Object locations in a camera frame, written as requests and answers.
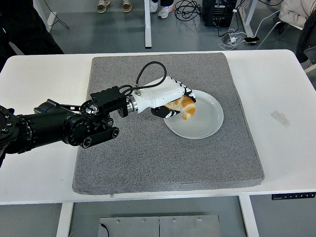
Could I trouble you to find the white table leg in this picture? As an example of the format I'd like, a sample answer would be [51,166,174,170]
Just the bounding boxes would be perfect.
[55,202,75,237]
[238,195,260,237]

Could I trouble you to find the golden croissant bread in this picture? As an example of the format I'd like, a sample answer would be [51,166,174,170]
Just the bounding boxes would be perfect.
[164,95,196,121]

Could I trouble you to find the grey fabric mat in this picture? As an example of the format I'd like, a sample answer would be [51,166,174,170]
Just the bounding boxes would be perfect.
[72,52,265,196]

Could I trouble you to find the person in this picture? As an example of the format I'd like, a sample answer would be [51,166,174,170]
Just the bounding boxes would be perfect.
[0,0,65,68]

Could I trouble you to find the beige puffy jacket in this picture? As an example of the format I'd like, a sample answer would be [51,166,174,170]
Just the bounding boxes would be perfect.
[278,0,316,28]

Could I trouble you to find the black jacket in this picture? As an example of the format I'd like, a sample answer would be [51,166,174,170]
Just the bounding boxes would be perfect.
[295,11,316,65]

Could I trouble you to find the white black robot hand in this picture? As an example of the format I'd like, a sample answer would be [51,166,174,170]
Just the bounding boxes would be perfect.
[133,76,198,119]

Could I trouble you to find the white desk leg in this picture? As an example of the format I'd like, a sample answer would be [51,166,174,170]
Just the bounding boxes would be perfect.
[238,0,259,38]
[144,0,153,49]

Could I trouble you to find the black table control panel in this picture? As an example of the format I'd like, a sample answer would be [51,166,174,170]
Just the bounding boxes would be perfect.
[272,192,316,200]

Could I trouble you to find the white charger with cable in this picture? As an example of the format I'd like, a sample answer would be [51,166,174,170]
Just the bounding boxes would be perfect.
[218,28,247,51]

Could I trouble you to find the clear tape strip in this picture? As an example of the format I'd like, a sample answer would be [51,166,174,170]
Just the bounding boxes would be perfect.
[271,111,291,128]

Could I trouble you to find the white desk foot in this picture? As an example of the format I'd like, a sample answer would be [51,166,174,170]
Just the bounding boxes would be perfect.
[46,11,58,33]

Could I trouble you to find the black computer case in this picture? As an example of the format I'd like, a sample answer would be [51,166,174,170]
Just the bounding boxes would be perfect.
[202,0,238,28]

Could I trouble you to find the thin black cable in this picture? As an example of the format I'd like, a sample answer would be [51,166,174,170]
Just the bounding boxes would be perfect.
[99,223,110,237]

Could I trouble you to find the black smartphone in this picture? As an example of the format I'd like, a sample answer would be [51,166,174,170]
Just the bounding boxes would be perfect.
[244,36,261,46]

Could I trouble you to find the grey metal plate with screws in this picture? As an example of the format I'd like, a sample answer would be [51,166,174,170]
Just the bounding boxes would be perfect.
[98,214,221,237]

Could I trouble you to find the grey chair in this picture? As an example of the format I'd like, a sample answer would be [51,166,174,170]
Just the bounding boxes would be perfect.
[304,46,316,74]

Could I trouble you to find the pale grey round plate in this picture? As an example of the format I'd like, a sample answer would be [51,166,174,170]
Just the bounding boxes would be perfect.
[162,89,225,140]

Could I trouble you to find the tangled black floor cables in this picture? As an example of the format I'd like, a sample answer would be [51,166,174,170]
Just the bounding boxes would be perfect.
[174,0,204,22]

